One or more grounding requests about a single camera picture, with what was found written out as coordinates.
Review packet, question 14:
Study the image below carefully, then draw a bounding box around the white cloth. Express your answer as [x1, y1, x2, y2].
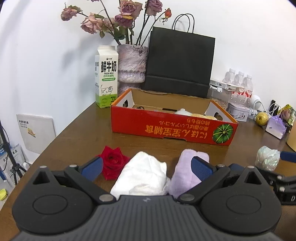
[110, 151, 171, 199]

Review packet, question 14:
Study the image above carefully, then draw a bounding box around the flat white box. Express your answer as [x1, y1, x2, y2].
[209, 80, 245, 92]

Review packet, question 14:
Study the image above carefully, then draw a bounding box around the black paper shopping bag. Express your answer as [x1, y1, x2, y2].
[142, 14, 215, 98]

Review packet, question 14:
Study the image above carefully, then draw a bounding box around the iridescent plastic wrap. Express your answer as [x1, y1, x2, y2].
[255, 146, 280, 171]

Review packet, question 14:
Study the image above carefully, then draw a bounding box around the yellow white plush toy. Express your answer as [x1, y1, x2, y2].
[175, 108, 217, 121]

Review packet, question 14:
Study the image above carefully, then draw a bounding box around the purple textured glass vase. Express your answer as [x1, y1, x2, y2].
[117, 44, 148, 95]

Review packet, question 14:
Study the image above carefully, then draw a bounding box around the colourful snack packet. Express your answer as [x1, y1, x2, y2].
[280, 104, 295, 127]

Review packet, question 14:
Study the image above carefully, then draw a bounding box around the white charging cable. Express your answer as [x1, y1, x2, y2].
[250, 100, 282, 117]

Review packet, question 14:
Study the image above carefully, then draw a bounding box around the red orange cardboard box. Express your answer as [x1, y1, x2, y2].
[111, 88, 238, 146]

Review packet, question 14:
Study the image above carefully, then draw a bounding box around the small white round device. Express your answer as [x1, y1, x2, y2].
[249, 94, 261, 110]

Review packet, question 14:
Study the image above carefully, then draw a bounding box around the white green milk carton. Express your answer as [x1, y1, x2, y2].
[94, 45, 118, 108]

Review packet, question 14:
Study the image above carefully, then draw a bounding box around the dried pink rose bouquet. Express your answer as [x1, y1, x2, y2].
[60, 1, 171, 46]

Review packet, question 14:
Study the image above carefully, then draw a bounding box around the purple fluffy towel roll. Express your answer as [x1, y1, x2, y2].
[168, 149, 210, 199]

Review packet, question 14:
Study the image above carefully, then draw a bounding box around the yellow thermos jug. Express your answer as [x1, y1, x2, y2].
[286, 123, 296, 152]

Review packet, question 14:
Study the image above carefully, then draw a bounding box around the yellow green apple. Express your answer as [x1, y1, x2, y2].
[255, 112, 269, 126]

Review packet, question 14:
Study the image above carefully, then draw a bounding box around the water bottle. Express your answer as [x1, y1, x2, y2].
[242, 75, 253, 107]
[232, 71, 244, 86]
[223, 68, 235, 84]

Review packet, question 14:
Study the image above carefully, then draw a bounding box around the middle water bottle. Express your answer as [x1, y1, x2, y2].
[232, 71, 244, 86]

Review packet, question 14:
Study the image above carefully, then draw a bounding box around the right water bottle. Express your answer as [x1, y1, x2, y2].
[242, 75, 253, 107]

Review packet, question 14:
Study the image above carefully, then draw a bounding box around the clear seed storage container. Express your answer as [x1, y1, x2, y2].
[207, 85, 232, 110]

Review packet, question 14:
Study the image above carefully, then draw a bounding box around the left water bottle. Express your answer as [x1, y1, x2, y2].
[223, 68, 235, 84]

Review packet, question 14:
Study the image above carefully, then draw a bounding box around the black light stand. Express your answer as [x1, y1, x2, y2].
[0, 123, 26, 185]

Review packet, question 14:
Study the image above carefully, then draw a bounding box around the red artificial rose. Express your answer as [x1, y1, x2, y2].
[99, 146, 130, 181]

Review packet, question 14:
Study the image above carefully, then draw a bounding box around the black charger plug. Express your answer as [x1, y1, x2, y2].
[268, 99, 276, 116]

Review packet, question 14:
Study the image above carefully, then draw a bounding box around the purple tissue pack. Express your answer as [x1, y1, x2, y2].
[265, 115, 287, 140]

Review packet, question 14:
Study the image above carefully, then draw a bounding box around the small lavender tin box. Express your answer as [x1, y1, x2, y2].
[227, 103, 250, 122]

